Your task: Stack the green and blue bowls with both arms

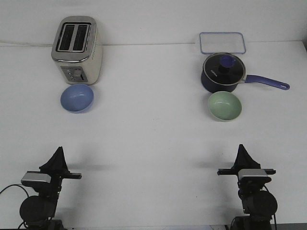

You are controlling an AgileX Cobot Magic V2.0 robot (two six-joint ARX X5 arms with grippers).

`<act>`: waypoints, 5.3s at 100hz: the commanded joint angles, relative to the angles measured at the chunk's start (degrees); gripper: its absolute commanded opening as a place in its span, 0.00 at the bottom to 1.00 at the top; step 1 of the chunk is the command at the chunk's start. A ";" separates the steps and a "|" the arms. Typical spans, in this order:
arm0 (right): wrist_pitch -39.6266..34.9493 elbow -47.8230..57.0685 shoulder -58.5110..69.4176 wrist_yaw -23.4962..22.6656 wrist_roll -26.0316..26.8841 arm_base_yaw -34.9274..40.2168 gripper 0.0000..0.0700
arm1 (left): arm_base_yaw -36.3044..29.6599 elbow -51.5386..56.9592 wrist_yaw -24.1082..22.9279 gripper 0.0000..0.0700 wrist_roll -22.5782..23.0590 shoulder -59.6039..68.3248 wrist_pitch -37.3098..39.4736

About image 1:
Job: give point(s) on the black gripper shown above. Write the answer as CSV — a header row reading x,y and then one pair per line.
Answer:
x,y
57,168
245,161

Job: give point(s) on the green bowl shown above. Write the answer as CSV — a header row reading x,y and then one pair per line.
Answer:
x,y
224,106

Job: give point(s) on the blue bowl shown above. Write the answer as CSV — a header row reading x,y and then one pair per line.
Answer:
x,y
77,98

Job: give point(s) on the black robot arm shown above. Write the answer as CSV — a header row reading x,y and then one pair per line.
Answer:
x,y
38,211
259,205

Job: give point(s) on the dark blue saucepan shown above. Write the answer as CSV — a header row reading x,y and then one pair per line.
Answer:
x,y
214,87

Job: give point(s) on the glass pot lid blue knob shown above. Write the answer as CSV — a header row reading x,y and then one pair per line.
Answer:
x,y
224,68

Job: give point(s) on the silver two-slot toaster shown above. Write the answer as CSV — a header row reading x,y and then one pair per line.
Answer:
x,y
77,50

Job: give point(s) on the clear container lid blue rim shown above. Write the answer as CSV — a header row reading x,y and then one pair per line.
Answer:
x,y
222,42

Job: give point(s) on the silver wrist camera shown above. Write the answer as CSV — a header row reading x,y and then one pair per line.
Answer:
x,y
34,178
251,173

